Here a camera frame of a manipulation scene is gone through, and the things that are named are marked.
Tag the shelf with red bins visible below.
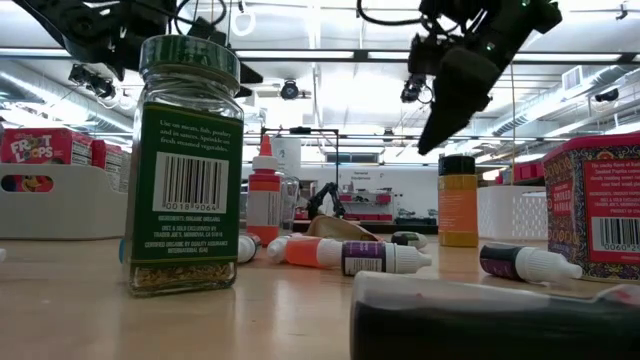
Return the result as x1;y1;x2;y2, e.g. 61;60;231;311
339;192;396;222

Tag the clear plastic bin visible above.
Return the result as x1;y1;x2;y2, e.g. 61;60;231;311
278;174;302;237

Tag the purple label dropper bottle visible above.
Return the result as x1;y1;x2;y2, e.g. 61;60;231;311
341;240;434;277

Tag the black metal frame stand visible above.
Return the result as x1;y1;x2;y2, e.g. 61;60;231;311
259;126;341;221

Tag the red smoked paprika tin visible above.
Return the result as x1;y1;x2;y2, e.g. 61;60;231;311
542;132;640;281

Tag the red label dropper bottle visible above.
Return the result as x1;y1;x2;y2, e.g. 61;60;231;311
237;233;263;265

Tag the dark purple dropper bottle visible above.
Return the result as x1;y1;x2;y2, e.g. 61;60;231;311
478;242;585;287

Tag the white perforated plastic basket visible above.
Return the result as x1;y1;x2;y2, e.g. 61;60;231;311
476;184;549;242

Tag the dark bottle red cap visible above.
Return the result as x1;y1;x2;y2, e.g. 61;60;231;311
349;272;640;360

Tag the tan paper packet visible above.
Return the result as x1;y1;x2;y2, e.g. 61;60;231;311
304;214;381;243

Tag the grey plastic bin with handle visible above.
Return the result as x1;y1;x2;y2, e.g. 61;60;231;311
0;162;130;241

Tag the orange dropper bottle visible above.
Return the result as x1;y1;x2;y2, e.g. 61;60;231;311
284;235;344;270

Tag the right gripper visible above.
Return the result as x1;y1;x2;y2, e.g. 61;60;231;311
407;0;521;156

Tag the oregano glass jar green lid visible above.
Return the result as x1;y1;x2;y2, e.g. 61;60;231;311
122;34;246;298

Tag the orange spice jar black lid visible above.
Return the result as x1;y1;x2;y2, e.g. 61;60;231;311
437;154;480;248

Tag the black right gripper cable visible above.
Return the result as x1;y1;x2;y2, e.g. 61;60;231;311
356;0;426;27

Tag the orange food colour bottle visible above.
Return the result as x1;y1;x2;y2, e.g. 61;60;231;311
246;134;283;247

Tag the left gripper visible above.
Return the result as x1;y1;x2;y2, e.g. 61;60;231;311
107;0;265;99

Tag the dark green dropper bottle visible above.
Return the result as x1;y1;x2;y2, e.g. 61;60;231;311
389;230;430;250

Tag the red storage bin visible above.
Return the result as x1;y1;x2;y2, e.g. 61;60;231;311
499;160;545;185

